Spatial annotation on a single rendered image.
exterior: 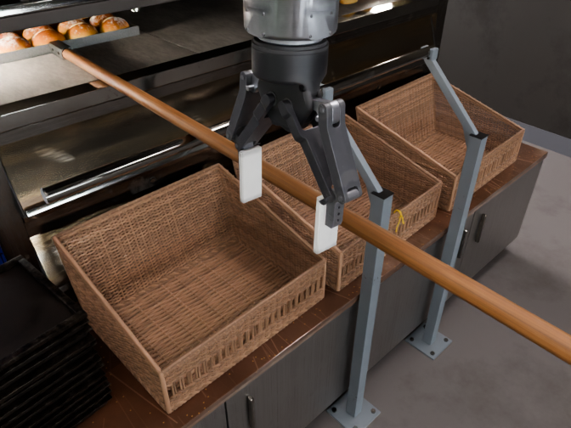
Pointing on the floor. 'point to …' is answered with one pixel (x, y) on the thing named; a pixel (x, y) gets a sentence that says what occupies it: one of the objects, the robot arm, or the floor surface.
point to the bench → (329, 329)
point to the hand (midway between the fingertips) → (285, 214)
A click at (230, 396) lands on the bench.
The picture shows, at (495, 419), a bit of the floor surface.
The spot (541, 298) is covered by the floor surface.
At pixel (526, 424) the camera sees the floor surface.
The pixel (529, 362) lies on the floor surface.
